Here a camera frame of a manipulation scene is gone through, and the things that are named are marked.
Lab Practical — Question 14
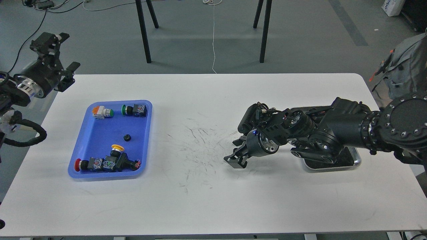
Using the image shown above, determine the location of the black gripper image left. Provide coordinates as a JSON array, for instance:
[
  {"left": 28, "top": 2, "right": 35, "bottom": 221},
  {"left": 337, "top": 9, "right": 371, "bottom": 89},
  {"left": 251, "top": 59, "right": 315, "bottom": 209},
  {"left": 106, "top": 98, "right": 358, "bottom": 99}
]
[{"left": 13, "top": 32, "right": 81, "bottom": 99}]

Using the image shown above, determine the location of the silver metal tray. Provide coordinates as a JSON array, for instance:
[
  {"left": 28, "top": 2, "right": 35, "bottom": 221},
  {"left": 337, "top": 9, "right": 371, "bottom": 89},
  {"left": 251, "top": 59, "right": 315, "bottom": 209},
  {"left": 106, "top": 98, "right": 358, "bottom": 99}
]
[{"left": 288, "top": 106, "right": 362, "bottom": 172}]

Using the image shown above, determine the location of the black table leg right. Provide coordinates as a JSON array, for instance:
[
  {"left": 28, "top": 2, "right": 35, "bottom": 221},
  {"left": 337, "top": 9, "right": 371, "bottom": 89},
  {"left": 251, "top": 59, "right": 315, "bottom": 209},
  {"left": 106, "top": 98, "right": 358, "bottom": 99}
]
[{"left": 252, "top": 0, "right": 273, "bottom": 63}]

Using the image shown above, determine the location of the black table leg left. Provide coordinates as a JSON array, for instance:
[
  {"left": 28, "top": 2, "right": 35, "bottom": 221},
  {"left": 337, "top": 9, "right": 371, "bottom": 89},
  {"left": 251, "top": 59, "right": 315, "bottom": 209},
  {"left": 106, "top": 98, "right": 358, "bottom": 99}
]
[{"left": 135, "top": 0, "right": 159, "bottom": 64}]

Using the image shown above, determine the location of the black cable on floor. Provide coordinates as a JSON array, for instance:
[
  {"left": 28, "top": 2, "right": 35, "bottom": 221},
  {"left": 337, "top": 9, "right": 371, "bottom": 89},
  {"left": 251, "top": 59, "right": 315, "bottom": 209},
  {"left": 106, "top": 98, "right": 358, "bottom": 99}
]
[{"left": 7, "top": 0, "right": 84, "bottom": 74}]

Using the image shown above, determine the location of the red push button switch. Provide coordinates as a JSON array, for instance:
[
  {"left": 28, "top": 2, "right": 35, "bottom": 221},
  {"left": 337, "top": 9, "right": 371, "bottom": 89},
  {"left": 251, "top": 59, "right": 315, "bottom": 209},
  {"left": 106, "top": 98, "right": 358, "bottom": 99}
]
[{"left": 74, "top": 157, "right": 104, "bottom": 172}]

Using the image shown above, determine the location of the green push button switch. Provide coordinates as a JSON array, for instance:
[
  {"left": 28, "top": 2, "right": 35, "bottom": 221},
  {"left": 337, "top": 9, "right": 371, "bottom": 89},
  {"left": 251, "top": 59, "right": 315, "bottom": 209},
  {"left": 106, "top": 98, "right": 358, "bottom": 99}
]
[{"left": 121, "top": 104, "right": 147, "bottom": 117}]

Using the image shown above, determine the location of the black switch with red wires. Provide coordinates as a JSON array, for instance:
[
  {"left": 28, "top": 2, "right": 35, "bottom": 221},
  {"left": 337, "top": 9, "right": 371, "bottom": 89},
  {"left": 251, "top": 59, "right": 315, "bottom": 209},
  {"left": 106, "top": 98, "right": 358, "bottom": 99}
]
[{"left": 101, "top": 153, "right": 141, "bottom": 173}]

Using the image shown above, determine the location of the black table leg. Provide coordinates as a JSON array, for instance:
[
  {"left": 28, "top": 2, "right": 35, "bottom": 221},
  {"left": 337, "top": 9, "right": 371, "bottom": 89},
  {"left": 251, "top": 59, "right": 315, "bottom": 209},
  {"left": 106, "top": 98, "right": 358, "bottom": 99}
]
[
  {"left": 252, "top": 0, "right": 273, "bottom": 63},
  {"left": 135, "top": 0, "right": 159, "bottom": 64}
]

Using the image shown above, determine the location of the white cord on floor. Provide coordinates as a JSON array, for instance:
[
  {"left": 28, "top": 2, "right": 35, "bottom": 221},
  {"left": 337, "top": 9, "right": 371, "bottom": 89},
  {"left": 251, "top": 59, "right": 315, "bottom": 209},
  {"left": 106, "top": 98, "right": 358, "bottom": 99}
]
[{"left": 202, "top": 0, "right": 223, "bottom": 74}]

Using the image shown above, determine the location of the blue plastic tray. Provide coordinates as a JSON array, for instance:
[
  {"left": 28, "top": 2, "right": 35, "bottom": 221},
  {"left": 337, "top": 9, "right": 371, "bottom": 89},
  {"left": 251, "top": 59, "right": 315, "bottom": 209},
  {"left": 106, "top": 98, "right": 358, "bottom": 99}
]
[{"left": 68, "top": 100, "right": 153, "bottom": 181}]

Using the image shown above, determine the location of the white cardboard box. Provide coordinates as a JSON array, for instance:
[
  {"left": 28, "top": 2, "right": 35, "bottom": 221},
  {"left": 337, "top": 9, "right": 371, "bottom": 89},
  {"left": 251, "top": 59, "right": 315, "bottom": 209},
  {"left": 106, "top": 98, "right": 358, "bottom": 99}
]
[{"left": 382, "top": 0, "right": 405, "bottom": 17}]

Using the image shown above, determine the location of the orange push button switch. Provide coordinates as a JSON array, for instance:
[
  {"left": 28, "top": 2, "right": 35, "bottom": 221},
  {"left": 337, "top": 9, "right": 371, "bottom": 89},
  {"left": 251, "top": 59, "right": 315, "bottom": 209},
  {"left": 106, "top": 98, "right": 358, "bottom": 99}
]
[{"left": 92, "top": 105, "right": 114, "bottom": 119}]

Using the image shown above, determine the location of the yellow mushroom push button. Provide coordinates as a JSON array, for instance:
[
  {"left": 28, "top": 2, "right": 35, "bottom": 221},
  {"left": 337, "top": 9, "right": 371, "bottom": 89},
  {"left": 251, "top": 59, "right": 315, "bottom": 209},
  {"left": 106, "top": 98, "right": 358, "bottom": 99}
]
[{"left": 110, "top": 144, "right": 125, "bottom": 158}]

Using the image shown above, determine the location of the grey backpack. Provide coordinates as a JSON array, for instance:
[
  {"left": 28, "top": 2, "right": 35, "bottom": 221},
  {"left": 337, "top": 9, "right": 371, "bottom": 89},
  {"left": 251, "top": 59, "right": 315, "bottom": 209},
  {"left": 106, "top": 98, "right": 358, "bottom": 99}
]
[{"left": 369, "top": 32, "right": 427, "bottom": 100}]

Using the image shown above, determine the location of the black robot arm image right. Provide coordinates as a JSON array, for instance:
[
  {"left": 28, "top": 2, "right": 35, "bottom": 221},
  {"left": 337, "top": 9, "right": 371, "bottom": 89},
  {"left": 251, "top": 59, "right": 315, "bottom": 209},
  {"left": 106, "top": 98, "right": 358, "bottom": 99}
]
[{"left": 224, "top": 91, "right": 427, "bottom": 168}]

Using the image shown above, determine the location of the black power strip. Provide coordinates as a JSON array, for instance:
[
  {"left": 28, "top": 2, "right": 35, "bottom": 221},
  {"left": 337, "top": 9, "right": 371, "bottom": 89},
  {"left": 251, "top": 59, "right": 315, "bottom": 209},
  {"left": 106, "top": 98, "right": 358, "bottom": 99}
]
[{"left": 34, "top": 1, "right": 55, "bottom": 10}]

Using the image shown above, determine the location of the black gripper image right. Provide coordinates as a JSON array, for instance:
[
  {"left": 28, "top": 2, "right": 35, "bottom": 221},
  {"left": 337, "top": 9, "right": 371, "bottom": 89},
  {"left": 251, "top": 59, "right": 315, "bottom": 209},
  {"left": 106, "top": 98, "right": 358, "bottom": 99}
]
[{"left": 223, "top": 129, "right": 279, "bottom": 169}]

